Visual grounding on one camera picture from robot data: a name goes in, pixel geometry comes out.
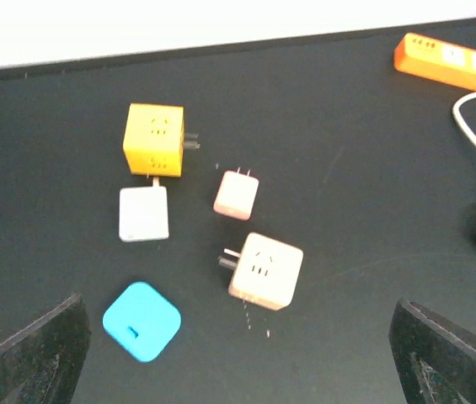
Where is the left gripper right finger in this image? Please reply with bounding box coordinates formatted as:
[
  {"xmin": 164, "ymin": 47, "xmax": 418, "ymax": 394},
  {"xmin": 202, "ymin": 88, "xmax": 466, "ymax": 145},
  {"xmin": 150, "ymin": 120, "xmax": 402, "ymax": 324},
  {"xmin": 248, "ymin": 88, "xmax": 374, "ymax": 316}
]
[{"xmin": 388, "ymin": 299, "xmax": 476, "ymax": 403}]

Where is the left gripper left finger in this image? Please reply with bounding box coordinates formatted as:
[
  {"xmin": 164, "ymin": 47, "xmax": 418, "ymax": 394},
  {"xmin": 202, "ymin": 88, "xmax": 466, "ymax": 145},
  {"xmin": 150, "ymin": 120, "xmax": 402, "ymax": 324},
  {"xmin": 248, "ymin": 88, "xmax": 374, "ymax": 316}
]
[{"xmin": 0, "ymin": 293, "xmax": 91, "ymax": 403}]

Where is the blue plug adapter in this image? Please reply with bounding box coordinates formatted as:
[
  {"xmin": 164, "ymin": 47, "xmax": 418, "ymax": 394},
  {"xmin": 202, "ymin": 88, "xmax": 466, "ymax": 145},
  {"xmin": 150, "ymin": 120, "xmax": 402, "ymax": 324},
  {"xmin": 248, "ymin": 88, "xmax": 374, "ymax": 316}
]
[{"xmin": 102, "ymin": 281, "xmax": 182, "ymax": 363}]

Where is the white charger plug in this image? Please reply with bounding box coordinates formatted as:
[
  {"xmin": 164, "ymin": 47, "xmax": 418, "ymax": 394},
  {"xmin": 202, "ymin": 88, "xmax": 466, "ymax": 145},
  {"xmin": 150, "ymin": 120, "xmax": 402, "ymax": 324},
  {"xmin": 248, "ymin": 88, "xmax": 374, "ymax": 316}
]
[{"xmin": 119, "ymin": 177, "xmax": 169, "ymax": 242}]

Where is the pink round object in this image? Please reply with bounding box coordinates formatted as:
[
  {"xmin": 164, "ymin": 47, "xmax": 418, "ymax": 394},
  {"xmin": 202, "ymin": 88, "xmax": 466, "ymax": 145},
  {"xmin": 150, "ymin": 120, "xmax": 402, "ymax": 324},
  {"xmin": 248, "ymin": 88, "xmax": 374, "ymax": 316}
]
[{"xmin": 218, "ymin": 232, "xmax": 303, "ymax": 311}]

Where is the yellow cube socket adapter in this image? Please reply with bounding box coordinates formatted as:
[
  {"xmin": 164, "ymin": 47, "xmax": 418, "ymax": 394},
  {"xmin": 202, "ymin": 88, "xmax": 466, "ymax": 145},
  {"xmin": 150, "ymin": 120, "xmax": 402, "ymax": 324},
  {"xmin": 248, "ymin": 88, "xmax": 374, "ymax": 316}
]
[{"xmin": 122, "ymin": 103, "xmax": 200, "ymax": 178}]

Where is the small pink charger plug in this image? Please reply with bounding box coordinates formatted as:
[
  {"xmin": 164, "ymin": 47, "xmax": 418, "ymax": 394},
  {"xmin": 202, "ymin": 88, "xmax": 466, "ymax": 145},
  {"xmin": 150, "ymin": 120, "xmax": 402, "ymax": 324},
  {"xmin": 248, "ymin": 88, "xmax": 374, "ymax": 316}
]
[{"xmin": 213, "ymin": 167, "xmax": 259, "ymax": 221}]

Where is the orange power strip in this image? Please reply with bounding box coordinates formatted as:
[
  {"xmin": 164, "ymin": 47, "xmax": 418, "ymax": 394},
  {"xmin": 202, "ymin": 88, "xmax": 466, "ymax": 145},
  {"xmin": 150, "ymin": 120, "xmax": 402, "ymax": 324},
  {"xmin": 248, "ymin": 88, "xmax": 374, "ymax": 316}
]
[{"xmin": 393, "ymin": 33, "xmax": 476, "ymax": 91}]

